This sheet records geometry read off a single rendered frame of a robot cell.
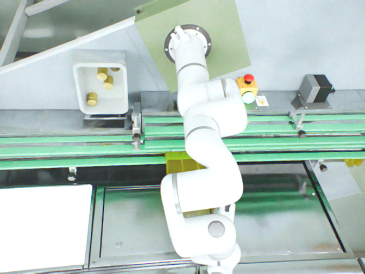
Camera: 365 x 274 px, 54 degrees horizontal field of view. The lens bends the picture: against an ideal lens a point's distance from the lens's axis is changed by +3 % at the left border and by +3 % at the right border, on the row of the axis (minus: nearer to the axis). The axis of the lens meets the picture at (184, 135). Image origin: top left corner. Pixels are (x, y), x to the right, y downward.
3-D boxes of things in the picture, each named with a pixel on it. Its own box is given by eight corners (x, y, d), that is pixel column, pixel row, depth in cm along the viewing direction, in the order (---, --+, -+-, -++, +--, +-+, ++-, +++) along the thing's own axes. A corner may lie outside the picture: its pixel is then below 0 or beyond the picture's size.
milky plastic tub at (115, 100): (82, 99, 137) (80, 114, 131) (74, 48, 121) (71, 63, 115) (128, 99, 139) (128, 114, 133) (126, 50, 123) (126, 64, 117)
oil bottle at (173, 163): (163, 145, 143) (167, 188, 128) (164, 136, 139) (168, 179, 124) (177, 145, 144) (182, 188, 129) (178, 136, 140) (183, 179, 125)
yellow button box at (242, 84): (233, 90, 142) (237, 102, 137) (237, 75, 137) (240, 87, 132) (250, 89, 143) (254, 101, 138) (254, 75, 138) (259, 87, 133)
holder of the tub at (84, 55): (85, 108, 141) (83, 122, 136) (75, 48, 121) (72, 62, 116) (128, 108, 144) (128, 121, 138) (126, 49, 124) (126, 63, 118)
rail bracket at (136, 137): (132, 135, 136) (132, 160, 127) (131, 102, 124) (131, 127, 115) (140, 135, 136) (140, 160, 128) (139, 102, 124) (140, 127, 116)
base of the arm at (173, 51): (156, 34, 111) (158, 64, 100) (190, 13, 107) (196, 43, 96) (181, 68, 121) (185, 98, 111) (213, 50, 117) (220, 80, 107)
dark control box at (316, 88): (298, 89, 146) (305, 103, 140) (304, 73, 140) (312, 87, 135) (317, 89, 147) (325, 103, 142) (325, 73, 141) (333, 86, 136)
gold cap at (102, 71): (96, 64, 125) (95, 72, 122) (107, 64, 125) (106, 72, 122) (98, 73, 127) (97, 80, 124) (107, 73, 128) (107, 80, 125)
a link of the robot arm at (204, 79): (170, 67, 101) (174, 105, 91) (215, 57, 100) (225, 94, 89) (177, 92, 108) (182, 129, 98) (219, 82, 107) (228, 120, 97)
